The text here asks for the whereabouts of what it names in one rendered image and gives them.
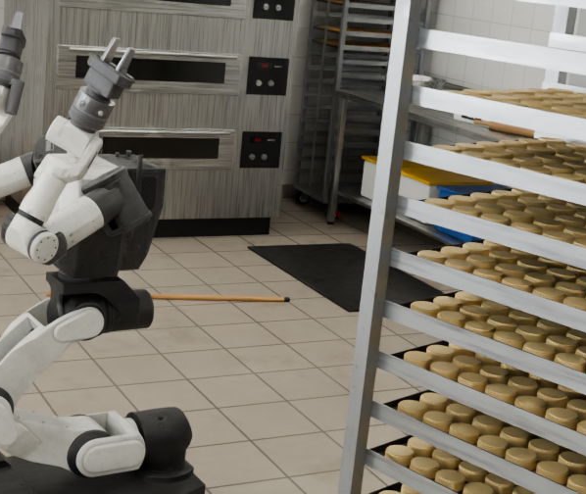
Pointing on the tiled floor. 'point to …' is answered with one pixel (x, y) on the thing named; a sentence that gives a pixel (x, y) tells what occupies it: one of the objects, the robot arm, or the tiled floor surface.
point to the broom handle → (219, 297)
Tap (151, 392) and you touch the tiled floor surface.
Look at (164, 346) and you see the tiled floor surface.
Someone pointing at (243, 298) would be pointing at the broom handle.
